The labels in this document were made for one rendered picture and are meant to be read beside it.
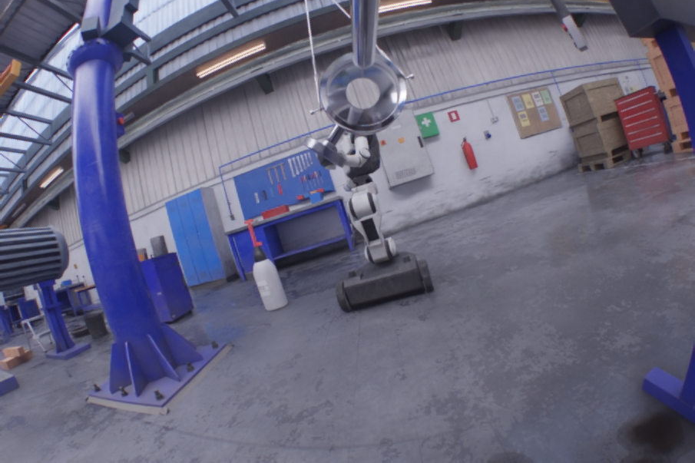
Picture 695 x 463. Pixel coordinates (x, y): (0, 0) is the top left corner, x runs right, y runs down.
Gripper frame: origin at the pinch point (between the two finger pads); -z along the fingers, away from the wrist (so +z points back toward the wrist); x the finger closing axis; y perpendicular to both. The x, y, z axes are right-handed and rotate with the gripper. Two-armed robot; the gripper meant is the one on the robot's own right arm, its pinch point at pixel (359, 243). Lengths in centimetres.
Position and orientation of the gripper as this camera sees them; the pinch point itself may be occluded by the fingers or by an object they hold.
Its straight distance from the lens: 235.2
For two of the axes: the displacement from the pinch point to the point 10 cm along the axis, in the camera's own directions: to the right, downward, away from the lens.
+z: -0.9, -9.8, 1.7
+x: -9.6, 0.4, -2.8
